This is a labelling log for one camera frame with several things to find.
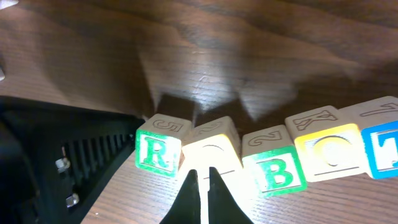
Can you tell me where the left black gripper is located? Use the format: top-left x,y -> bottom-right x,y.
1,96 -> 144,223

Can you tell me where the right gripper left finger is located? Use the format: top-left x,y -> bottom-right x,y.
160,169 -> 201,224

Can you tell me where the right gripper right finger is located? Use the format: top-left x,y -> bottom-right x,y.
208,167 -> 253,224

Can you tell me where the yellow O block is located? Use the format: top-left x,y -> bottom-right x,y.
177,116 -> 243,187
285,105 -> 369,182

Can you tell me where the green R block placed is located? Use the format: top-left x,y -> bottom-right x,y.
135,113 -> 192,177

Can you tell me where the green B block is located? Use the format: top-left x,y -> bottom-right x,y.
242,124 -> 307,197

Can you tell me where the blue T block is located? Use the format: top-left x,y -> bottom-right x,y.
340,96 -> 397,179

